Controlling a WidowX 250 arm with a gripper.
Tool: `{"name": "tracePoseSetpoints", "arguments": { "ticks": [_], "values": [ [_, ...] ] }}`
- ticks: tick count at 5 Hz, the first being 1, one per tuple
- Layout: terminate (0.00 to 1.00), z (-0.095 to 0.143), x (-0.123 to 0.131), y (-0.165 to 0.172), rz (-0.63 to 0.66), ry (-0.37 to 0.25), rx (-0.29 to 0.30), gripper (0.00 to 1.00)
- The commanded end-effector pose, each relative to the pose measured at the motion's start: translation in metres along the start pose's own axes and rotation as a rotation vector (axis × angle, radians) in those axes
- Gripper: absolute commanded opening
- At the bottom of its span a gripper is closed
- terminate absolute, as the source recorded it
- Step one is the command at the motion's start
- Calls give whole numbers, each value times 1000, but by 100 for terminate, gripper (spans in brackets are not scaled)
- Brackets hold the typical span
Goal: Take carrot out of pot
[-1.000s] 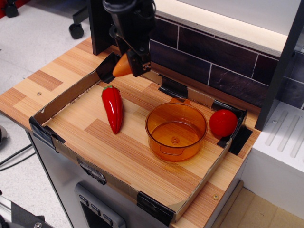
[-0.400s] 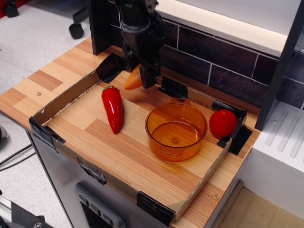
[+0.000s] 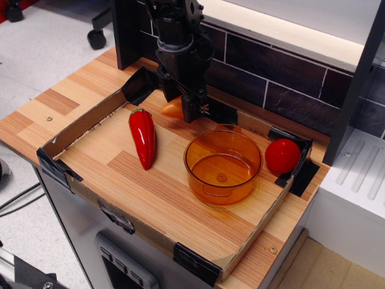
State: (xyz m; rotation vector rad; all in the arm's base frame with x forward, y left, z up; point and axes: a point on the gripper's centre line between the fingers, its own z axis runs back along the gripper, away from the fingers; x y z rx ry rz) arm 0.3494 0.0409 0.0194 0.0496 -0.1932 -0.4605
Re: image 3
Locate white toy sink unit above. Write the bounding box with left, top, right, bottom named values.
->
left=306, top=57, right=385, bottom=270

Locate grey oven control panel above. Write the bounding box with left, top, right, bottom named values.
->
left=94, top=232, right=160, bottom=289

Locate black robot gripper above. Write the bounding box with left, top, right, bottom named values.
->
left=156, top=30, right=215, bottom=123

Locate cardboard fence with black tape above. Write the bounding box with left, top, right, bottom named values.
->
left=37, top=66, right=324, bottom=288

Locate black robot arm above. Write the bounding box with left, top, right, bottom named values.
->
left=144, top=1, right=215, bottom=123

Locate black metal bracket with screw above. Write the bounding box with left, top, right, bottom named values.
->
left=1, top=243, right=67, bottom=289

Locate black office chair base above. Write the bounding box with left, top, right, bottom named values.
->
left=1, top=1, right=112, bottom=50

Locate dark grey vertical post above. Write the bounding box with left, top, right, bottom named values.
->
left=323, top=1, right=384, bottom=166

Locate red toy tomato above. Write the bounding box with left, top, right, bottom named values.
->
left=265, top=138, right=301, bottom=173

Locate dark left side panel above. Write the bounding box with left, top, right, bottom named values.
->
left=110, top=0, right=143, bottom=70

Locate red toy chili pepper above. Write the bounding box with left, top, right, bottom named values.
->
left=129, top=108, right=155, bottom=170

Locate black floor cable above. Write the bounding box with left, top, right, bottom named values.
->
left=0, top=182, right=46, bottom=217

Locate orange toy carrot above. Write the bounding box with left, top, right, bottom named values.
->
left=161, top=96, right=184, bottom=120

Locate transparent orange plastic pot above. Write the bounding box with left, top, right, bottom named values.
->
left=183, top=124, right=263, bottom=205

